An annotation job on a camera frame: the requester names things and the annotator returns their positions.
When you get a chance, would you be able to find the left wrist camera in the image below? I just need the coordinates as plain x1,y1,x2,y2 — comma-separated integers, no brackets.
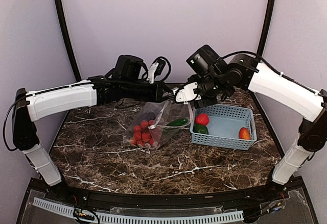
141,56,172,84

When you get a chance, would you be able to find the light blue slotted cable duct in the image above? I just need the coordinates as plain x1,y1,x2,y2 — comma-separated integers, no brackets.
32,197,244,223

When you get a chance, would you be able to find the orange red toy mango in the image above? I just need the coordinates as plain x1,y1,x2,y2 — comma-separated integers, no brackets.
239,127,251,140

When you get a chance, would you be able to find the light blue plastic basket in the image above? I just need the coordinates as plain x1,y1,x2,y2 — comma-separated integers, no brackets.
190,104,257,151

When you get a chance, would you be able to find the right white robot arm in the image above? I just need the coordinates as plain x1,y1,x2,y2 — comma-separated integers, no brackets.
183,45,326,201

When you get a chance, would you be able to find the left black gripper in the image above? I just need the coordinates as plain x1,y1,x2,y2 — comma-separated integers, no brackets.
122,79,173,103

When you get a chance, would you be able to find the left black frame post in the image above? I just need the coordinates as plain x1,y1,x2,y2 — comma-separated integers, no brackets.
54,0,82,82

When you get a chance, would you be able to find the purple toy eggplant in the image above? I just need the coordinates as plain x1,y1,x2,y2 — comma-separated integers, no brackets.
140,108,160,121

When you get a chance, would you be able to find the right black frame post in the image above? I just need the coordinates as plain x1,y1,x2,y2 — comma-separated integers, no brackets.
256,0,275,56

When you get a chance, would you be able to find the black front rail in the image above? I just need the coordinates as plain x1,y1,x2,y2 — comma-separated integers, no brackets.
28,178,305,212

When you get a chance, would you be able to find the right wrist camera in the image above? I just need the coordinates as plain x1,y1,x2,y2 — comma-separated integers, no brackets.
172,82,201,105

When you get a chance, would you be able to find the green toy avocado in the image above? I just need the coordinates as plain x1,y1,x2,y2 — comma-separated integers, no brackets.
193,124,208,135

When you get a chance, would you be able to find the green toy cucumber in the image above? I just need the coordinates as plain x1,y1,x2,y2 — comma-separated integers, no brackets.
162,118,189,134

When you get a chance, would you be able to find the clear zip top bag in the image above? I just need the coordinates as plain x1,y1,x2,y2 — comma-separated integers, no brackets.
123,101,193,150

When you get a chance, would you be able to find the red lychee bunch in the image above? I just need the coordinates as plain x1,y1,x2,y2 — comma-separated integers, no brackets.
129,120,158,149

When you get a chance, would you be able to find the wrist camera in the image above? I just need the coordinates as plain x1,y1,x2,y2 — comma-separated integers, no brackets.
141,56,172,84
172,82,201,105

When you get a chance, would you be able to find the red toy fruit ball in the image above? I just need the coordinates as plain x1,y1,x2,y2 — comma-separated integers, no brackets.
195,113,209,126

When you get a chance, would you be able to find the black frame post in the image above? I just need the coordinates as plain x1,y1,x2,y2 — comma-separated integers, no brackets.
54,0,82,82
256,0,275,56

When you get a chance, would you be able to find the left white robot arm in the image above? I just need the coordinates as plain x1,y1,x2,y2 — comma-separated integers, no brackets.
7,55,171,202

